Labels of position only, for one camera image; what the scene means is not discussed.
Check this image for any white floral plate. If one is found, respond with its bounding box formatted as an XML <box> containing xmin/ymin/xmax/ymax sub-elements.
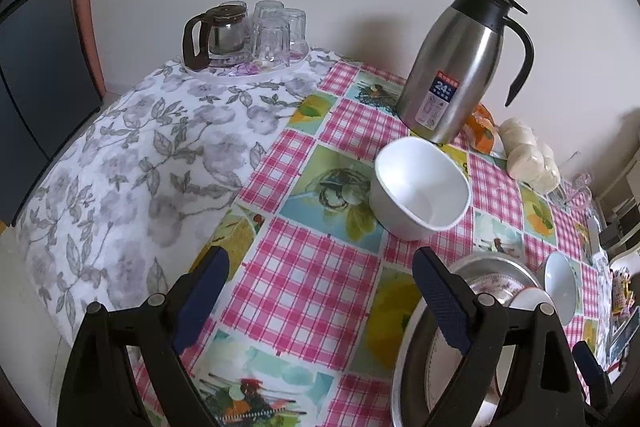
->
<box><xmin>425</xmin><ymin>274</ymin><xmax>531</xmax><ymax>427</ymax></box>

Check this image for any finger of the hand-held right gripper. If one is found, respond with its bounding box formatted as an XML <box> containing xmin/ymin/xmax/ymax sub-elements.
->
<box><xmin>572</xmin><ymin>341</ymin><xmax>613</xmax><ymax>410</ymax></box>

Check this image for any dark blue cabinet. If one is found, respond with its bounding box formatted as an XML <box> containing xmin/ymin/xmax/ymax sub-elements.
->
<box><xmin>0</xmin><ymin>0</ymin><xmax>101</xmax><ymax>218</ymax></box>

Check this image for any clear glass mug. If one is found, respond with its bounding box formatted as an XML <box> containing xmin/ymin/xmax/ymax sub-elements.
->
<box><xmin>555</xmin><ymin>152</ymin><xmax>596</xmax><ymax>210</ymax></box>

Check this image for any large steel basin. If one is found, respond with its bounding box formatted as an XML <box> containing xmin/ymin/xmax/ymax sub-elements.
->
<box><xmin>391</xmin><ymin>253</ymin><xmax>551</xmax><ymax>427</ymax></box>

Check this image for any small white round bowl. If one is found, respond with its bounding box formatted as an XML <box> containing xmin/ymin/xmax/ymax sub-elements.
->
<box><xmin>544</xmin><ymin>252</ymin><xmax>583</xmax><ymax>325</ymax></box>

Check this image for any bag of white buns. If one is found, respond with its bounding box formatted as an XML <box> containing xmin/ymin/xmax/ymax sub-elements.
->
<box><xmin>499</xmin><ymin>117</ymin><xmax>561</xmax><ymax>195</ymax></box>

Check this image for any white round tray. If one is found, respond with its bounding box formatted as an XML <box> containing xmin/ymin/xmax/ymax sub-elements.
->
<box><xmin>182</xmin><ymin>42</ymin><xmax>311</xmax><ymax>78</ymax></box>

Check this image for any glass teapot with black handle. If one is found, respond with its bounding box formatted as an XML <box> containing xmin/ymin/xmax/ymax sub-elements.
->
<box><xmin>182</xmin><ymin>4</ymin><xmax>251</xmax><ymax>72</ymax></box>

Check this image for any stainless steel thermos jug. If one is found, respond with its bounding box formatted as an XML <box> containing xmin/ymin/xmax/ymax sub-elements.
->
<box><xmin>395</xmin><ymin>0</ymin><xmax>535</xmax><ymax>144</ymax></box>

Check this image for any pink checkered tablecloth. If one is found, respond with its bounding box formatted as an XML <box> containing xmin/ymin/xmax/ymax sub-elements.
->
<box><xmin>132</xmin><ymin>59</ymin><xmax>616</xmax><ymax>427</ymax></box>

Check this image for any orange wooden chair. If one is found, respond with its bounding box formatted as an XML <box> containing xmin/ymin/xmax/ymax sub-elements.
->
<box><xmin>70</xmin><ymin>0</ymin><xmax>106</xmax><ymax>102</ymax></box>

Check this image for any grey floral cloth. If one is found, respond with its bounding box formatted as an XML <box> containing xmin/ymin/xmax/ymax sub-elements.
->
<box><xmin>17</xmin><ymin>49</ymin><xmax>341</xmax><ymax>343</ymax></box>

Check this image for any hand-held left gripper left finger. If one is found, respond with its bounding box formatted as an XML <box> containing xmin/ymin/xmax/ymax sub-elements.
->
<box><xmin>56</xmin><ymin>246</ymin><xmax>231</xmax><ymax>427</ymax></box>

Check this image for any colourful printed packet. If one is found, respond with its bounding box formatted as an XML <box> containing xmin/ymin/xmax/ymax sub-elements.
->
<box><xmin>611</xmin><ymin>271</ymin><xmax>633</xmax><ymax>318</ymax></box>

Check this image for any small black device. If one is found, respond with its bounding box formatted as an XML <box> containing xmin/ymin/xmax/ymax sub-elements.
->
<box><xmin>599</xmin><ymin>224</ymin><xmax>625</xmax><ymax>249</ymax></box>

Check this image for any orange snack packet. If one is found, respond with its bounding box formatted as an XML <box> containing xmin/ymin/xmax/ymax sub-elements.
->
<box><xmin>462</xmin><ymin>103</ymin><xmax>498</xmax><ymax>152</ymax></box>

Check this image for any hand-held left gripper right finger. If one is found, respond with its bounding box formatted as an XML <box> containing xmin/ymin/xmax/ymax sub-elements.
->
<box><xmin>412</xmin><ymin>247</ymin><xmax>586</xmax><ymax>427</ymax></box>

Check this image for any white square bowl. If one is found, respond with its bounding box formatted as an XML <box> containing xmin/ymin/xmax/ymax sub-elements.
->
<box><xmin>369</xmin><ymin>137</ymin><xmax>472</xmax><ymax>242</ymax></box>

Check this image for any clear drinking glass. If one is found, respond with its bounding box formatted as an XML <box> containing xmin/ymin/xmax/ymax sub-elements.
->
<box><xmin>280</xmin><ymin>8</ymin><xmax>307</xmax><ymax>52</ymax></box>
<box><xmin>253</xmin><ymin>1</ymin><xmax>285</xmax><ymax>28</ymax></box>
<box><xmin>252</xmin><ymin>18</ymin><xmax>291</xmax><ymax>66</ymax></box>

